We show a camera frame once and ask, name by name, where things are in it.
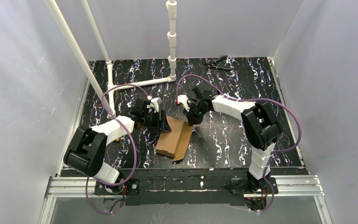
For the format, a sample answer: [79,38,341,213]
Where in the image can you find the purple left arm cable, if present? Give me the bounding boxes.
[85,84,150,216]

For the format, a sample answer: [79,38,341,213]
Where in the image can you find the brown cardboard paper box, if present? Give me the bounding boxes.
[155,117,193,161]

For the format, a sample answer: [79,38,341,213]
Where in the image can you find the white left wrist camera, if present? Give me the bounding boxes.
[147,96,162,113]

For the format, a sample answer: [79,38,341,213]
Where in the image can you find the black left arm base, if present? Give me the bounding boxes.
[94,179,140,196]

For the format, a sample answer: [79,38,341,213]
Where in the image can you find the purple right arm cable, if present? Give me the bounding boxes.
[176,74,302,214]

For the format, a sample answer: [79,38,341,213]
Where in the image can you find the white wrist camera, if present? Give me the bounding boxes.
[147,96,162,113]
[175,95,190,112]

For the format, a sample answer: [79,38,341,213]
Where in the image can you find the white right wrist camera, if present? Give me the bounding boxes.
[175,95,190,112]

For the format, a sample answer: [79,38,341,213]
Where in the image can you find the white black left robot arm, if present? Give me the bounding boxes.
[63,96,171,186]

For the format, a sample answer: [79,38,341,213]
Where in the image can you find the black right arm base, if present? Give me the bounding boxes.
[222,173,279,211]

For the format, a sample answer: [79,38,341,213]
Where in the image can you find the black pliers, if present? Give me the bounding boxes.
[204,55,233,71]

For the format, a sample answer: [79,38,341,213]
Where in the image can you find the white PVC pipe frame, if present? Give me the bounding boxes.
[44,0,179,119]

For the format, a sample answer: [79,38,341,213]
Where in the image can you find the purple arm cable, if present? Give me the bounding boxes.
[176,74,302,214]
[85,84,150,216]

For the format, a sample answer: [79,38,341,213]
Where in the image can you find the aluminium rail frame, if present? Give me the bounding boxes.
[38,77,325,224]

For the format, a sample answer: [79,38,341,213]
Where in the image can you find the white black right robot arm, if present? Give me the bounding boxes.
[176,84,282,190]

